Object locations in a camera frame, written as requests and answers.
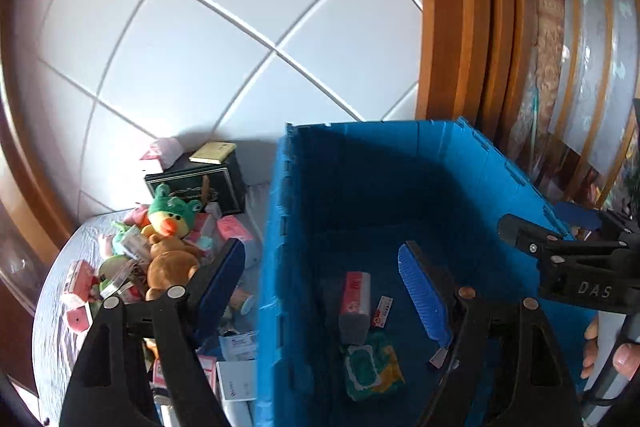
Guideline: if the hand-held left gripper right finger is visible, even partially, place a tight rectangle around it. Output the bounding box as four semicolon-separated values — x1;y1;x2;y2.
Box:
397;241;583;427

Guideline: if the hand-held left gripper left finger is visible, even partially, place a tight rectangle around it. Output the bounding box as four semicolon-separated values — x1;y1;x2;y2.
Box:
59;237;247;427

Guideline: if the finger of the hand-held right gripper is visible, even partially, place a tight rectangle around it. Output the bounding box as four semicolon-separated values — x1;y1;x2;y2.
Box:
554;202;603;233
497;213;626;279

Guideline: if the slim white red box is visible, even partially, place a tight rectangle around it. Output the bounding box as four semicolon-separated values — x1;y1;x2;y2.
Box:
371;296;395;329

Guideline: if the large pink tissue pack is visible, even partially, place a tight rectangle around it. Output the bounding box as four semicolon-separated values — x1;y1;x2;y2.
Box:
338;272;372;344

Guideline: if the green yellow wet wipes pack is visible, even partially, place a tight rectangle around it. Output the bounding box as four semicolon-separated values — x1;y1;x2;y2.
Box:
341;338;405;403

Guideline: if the blue plastic storage crate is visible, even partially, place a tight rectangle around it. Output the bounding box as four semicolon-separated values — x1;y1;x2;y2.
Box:
255;117;601;427

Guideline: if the person's right hand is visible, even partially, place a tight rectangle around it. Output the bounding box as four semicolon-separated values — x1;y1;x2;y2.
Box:
583;316;640;382

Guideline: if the small patterned roll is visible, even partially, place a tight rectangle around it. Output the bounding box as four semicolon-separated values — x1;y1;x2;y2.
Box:
229;289;257;315

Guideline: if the brown bear plush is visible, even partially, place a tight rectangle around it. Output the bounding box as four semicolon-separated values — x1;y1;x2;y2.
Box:
145;234;202;301

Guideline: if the white printed box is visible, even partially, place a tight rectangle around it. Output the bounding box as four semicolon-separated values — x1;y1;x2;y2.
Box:
220;332;258;360

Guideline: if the yellow duck plush green hat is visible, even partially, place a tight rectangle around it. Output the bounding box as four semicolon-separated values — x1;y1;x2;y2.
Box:
141;184;206;239

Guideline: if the black box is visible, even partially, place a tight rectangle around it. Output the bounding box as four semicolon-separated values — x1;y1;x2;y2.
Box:
144;150;247;215

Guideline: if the green white packet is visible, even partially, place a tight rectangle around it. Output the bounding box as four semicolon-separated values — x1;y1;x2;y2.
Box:
112;222;151;258

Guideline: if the white box teal edge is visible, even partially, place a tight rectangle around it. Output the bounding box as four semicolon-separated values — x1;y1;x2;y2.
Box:
216;359;258;403

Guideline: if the yellow sticky note pad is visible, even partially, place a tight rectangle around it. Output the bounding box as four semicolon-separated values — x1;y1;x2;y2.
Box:
189;141;236;166

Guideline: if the pink white tissue box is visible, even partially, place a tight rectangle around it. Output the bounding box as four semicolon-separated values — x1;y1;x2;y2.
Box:
139;137;185;175

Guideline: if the rolled patterned mat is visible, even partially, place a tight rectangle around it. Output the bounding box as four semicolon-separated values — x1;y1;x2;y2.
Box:
515;0;566;168

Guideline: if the wooden frosted glass door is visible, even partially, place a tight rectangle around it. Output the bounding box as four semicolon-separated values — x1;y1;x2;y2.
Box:
535;0;640;208

